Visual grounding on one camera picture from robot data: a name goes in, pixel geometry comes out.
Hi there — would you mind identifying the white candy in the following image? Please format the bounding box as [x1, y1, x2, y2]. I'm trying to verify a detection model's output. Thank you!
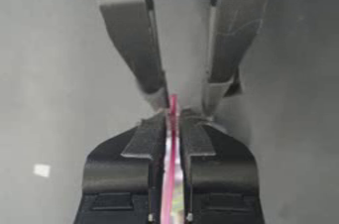
[33, 164, 52, 178]

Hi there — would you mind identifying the clear bag with pink zip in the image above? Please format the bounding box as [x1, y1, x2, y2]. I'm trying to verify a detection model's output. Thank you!
[159, 93, 187, 224]

